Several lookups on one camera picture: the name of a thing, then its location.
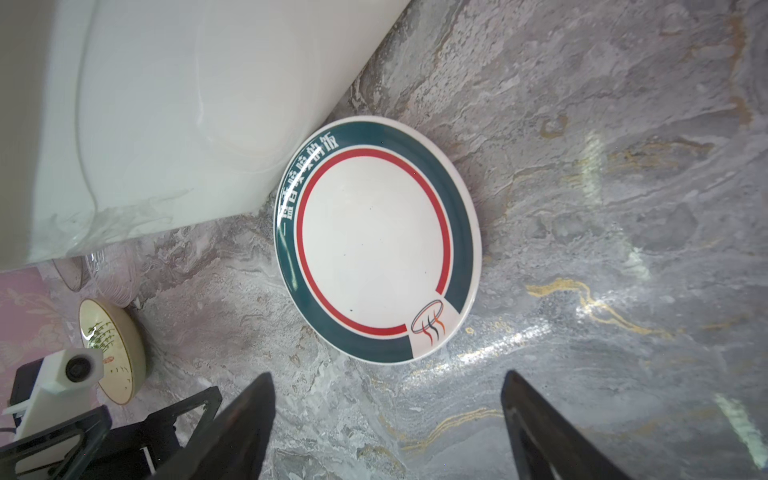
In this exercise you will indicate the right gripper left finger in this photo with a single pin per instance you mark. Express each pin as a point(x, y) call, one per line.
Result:
point(234, 445)

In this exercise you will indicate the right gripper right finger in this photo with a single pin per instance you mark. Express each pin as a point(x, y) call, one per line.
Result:
point(544, 444)

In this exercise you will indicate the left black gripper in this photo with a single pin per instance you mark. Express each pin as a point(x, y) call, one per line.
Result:
point(120, 444)

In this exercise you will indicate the cream plate with grass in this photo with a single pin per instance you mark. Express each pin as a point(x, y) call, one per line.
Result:
point(109, 328)

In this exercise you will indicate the green red rim plate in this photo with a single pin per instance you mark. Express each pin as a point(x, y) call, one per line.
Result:
point(377, 240)

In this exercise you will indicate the white plastic bin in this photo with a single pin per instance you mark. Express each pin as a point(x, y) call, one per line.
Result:
point(126, 118)

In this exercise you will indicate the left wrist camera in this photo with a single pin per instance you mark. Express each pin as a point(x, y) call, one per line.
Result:
point(55, 389)

